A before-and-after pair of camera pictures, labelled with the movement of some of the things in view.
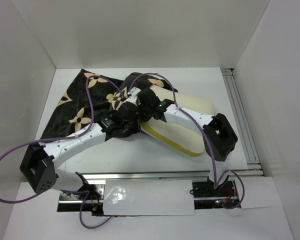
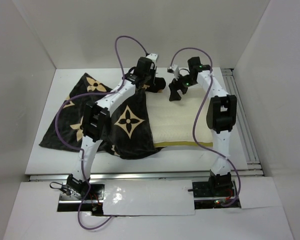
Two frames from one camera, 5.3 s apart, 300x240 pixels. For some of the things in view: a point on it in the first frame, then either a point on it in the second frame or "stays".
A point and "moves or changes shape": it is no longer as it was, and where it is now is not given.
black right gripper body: x=144 y=112 to x=185 y=81
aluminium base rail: x=168 y=175 stays
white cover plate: x=148 y=197 stays
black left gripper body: x=131 y=127 to x=149 y=77
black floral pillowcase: x=92 y=100 moves or changes shape
